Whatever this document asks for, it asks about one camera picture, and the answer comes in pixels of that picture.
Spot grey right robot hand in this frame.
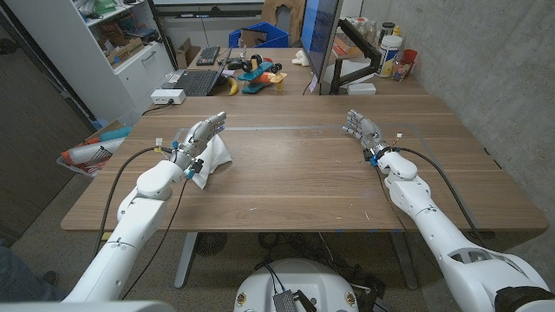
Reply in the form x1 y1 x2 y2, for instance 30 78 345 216
342 109 393 159

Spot teal foam roll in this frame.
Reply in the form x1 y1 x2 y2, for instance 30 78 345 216
98 125 134 142

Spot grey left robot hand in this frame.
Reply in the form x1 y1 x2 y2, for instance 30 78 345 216
172 111 228 169

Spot small white figure toy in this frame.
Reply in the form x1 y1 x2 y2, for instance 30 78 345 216
291 49 310 68

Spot black keyboard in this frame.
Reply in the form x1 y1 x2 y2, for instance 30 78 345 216
195 45 221 67

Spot small open cardboard box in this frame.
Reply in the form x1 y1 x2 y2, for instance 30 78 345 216
174 37 201 69

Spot person leg in jeans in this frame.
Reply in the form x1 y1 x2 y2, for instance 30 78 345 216
0 244 60 302

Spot cardboard box on shelf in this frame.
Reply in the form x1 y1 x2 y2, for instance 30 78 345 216
106 37 145 66

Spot black-lid jar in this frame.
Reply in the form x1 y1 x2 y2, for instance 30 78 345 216
377 22 396 44

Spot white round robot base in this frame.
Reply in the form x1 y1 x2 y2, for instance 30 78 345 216
233 258 360 312

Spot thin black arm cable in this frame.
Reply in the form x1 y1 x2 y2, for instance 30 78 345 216
375 166 418 244
121 177 190 301

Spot floor bin with clutter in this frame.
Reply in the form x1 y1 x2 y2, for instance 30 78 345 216
55 119 134 178

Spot flat white box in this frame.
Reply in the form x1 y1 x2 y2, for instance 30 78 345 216
346 82 377 96

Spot black round fan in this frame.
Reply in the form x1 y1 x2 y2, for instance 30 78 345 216
193 232 228 257

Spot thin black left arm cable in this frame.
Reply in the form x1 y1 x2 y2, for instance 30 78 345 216
121 177 190 301

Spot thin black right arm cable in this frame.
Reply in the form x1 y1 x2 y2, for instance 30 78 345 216
375 166 418 244

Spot white robot torso edge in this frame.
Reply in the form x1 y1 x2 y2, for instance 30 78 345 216
0 300 175 312

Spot blue plastic bin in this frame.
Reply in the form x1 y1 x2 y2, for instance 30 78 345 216
228 20 291 49

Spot black floor cable tangle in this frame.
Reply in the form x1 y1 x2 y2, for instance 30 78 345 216
255 232 387 304

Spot white wipes canister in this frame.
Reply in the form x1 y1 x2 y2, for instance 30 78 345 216
375 34 403 79

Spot black headset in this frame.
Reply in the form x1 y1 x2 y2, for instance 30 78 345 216
225 58 253 73

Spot grey table leg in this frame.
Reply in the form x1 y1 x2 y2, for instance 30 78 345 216
173 232 199 289
388 231 420 290

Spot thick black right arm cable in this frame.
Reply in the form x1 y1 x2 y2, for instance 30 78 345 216
392 146 487 249

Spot white cloth napkin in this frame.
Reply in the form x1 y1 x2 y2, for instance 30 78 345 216
190 132 233 191

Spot red cup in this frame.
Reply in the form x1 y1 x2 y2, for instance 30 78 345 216
401 49 419 73

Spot large black monitor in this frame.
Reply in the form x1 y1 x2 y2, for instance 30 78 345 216
300 0 343 83

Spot white power strip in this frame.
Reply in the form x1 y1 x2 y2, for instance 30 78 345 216
150 88 186 106

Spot black laptop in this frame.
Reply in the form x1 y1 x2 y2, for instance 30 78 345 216
172 47 233 97

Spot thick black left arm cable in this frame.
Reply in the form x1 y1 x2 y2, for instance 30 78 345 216
93 146 174 261

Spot teal orange toy plane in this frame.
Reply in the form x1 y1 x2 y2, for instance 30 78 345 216
237 54 289 95

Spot cardboard cutout panel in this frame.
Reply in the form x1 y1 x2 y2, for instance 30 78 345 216
261 0 307 40

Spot white shelf cabinet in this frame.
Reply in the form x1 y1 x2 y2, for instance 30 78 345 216
3 0 174 122

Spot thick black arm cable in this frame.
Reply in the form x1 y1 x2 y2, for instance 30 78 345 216
392 146 487 249
93 146 174 261

